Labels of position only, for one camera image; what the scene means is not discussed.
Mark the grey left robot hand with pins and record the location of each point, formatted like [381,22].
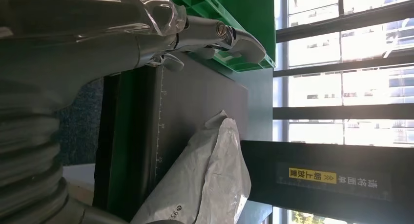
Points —
[81,38]

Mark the grey plastic courier package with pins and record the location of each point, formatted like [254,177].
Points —
[207,177]

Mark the green plastic crate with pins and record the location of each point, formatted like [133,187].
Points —
[249,15]

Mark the black scanner column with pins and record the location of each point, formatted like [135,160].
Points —
[323,151]

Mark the black and yellow label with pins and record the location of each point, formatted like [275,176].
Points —
[323,179]

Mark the black scanner base plate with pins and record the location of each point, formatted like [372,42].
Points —
[194,99]

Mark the window with dark frame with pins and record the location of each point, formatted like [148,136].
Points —
[339,112]

